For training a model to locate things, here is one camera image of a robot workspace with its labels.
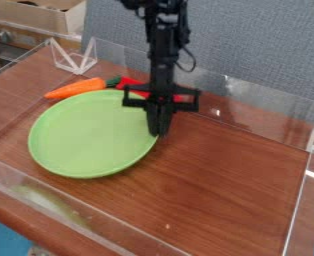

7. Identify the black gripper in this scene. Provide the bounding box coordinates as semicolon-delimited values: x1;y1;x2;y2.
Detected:
122;83;201;136

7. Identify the green round plate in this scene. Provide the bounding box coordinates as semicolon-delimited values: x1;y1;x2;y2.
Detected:
27;90;157;179

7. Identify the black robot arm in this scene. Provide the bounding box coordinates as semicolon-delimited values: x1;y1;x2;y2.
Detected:
118;0;200;136

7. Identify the red rectangular block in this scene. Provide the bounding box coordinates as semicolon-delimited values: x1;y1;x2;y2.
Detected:
114;76;185;103

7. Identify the orange toy carrot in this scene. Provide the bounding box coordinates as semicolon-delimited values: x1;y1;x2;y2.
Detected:
43;77;121;99

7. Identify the cardboard box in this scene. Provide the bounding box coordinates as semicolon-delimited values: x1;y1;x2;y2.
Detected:
0;0;86;34

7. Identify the wooden shelf unit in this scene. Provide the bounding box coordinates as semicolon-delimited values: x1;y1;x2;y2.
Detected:
0;20;81;69

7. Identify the black cable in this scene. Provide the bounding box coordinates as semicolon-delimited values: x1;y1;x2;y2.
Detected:
174;46;198;74

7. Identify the clear acrylic enclosure wall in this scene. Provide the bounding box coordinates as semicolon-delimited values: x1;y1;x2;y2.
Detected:
0;44;314;256

